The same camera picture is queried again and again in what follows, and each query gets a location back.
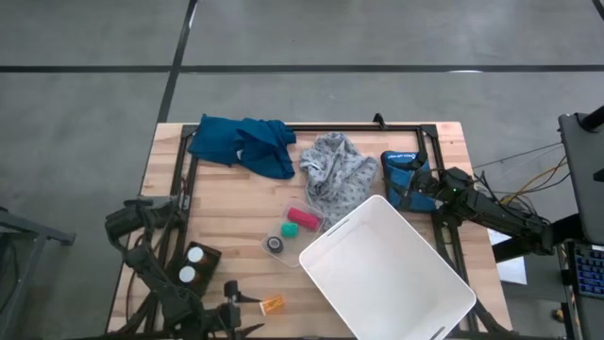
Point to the white paper sheet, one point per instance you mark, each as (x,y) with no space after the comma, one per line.
(512,271)

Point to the grey patterned hospital gown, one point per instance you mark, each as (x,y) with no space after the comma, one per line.
(340,175)

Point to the clear plastic bin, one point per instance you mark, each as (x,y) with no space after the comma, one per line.
(302,248)

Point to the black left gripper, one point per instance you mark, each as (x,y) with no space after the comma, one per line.
(231,311)

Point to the red bandage roll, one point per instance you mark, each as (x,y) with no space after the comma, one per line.
(303,218)

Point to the backlit keyboard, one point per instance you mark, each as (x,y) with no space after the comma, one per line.
(590,271)

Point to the black metal rig frame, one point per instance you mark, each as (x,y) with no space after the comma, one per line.
(358,127)

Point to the black bottle tray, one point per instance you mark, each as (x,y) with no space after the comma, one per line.
(212,264)

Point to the grey metal cart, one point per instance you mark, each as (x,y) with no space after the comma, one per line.
(28,231)

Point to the green bandage roll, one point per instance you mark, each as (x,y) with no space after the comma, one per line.
(290,230)

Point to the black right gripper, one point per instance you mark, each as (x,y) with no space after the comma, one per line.
(430,185)

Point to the blue first aid pouch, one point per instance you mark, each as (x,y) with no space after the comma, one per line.
(401,177)

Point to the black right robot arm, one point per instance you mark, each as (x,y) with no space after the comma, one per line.
(495,215)

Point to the white perforated plastic basket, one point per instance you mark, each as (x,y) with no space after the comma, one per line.
(387,274)

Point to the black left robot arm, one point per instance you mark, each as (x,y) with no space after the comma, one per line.
(156,278)

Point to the black tape roll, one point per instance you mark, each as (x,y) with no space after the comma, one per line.
(275,244)

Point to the dark blue scrub garment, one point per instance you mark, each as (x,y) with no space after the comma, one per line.
(264,151)

